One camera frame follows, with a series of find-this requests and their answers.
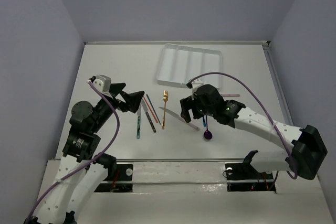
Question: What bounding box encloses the teal handled knife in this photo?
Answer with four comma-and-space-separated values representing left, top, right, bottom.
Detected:
136, 105, 141, 139

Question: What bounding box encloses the pink handled knife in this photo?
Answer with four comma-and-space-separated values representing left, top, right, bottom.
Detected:
159, 106, 200, 131

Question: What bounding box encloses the pink handled silver spoon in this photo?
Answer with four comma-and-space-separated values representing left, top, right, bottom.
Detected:
221, 94, 240, 97

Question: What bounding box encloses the gold fork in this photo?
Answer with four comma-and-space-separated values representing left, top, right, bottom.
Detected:
162, 90, 169, 130

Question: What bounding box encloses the blue chopstick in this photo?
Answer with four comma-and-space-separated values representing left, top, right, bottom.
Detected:
146, 94, 161, 125

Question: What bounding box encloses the dark patterned handle knife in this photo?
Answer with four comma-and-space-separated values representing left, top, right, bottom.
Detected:
141, 100, 156, 133

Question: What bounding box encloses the purple spoon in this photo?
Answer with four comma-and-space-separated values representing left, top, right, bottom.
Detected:
203, 115, 213, 141

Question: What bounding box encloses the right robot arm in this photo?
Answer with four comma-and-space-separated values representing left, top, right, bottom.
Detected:
180, 84, 328, 180

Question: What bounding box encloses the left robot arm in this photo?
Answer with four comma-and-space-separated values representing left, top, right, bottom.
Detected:
25, 76, 144, 223

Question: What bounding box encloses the orange chopstick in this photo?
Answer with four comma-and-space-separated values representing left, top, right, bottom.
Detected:
143, 97, 159, 123

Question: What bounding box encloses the white divided cutlery tray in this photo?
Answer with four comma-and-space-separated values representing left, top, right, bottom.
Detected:
156, 44, 224, 88

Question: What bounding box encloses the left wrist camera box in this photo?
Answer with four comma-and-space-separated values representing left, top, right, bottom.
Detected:
93, 74, 111, 93

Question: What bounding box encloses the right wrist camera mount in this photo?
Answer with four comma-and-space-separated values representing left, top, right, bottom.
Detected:
186, 79, 204, 100

